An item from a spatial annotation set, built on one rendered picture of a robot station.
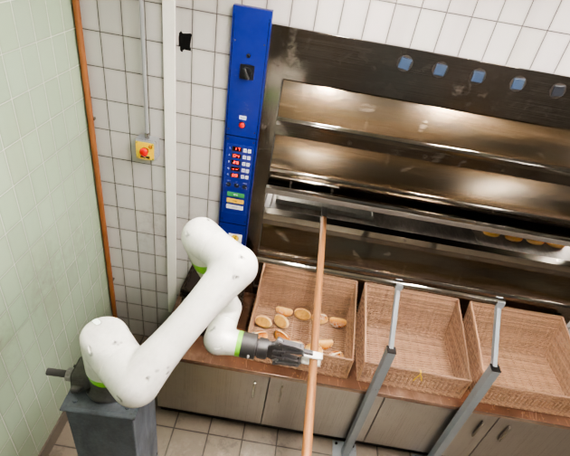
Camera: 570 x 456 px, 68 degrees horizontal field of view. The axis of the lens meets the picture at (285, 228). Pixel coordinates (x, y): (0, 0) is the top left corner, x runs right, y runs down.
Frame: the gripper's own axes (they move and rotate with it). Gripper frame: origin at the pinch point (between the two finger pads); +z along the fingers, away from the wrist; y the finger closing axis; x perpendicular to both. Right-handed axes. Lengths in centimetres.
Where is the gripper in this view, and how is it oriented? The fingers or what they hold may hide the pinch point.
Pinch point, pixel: (312, 357)
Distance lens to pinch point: 161.2
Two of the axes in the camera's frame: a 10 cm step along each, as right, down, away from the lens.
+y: -1.5, 8.0, 5.7
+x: -1.2, 5.6, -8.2
